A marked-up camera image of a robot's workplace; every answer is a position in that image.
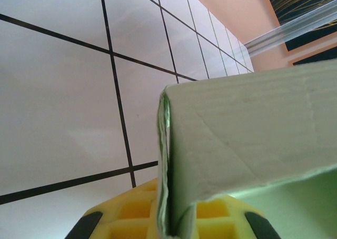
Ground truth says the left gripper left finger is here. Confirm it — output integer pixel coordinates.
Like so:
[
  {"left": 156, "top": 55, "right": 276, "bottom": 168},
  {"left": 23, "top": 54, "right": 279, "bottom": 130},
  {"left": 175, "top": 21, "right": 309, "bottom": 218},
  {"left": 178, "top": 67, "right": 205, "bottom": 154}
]
[{"left": 67, "top": 177, "right": 160, "bottom": 239}]

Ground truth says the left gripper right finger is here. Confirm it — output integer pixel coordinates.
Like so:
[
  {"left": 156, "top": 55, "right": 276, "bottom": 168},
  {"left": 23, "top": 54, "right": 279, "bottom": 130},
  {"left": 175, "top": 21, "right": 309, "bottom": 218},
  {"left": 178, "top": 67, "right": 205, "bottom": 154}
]
[{"left": 193, "top": 194, "right": 280, "bottom": 239}]

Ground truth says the light green paper box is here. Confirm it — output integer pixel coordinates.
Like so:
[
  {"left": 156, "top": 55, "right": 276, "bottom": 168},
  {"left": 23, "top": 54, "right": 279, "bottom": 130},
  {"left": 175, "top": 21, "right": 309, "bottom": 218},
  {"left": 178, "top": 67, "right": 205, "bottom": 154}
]
[{"left": 155, "top": 61, "right": 337, "bottom": 239}]

